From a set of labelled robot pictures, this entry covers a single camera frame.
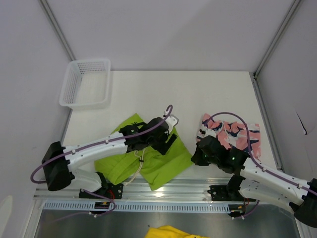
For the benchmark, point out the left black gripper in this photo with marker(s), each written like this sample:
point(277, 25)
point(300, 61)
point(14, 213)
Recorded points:
point(167, 144)

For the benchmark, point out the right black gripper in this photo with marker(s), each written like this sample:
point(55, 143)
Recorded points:
point(196, 158)

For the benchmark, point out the lime green shorts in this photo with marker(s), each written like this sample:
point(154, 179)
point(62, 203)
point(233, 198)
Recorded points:
point(157, 169)

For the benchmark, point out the pink shark print shorts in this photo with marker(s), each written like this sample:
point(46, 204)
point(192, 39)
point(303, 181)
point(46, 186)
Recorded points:
point(232, 134)

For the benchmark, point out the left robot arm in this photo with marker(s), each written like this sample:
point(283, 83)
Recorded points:
point(62, 165)

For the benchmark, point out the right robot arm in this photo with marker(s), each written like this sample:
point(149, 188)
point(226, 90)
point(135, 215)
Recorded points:
point(255, 181)

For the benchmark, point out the white perforated plastic basket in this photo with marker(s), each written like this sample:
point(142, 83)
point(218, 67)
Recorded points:
point(86, 85)

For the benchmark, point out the yellow cloth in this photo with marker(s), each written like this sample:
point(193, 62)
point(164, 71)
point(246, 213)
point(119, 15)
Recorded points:
point(169, 232)

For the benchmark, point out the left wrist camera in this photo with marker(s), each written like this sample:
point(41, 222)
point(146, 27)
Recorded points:
point(171, 121)

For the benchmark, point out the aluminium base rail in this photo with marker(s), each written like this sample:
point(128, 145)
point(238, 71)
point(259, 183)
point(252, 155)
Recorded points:
point(177, 190)

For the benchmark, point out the right aluminium frame post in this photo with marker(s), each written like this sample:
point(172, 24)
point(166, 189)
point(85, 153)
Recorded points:
point(283, 26)

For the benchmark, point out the aluminium frame post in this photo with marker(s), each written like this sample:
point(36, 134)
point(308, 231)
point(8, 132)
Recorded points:
point(48, 12)
point(283, 26)

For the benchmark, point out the slotted cable duct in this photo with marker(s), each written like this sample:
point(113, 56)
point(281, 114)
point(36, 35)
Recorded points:
point(122, 206)

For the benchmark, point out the left aluminium frame post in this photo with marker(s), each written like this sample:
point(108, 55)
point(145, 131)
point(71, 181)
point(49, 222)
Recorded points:
point(48, 12)

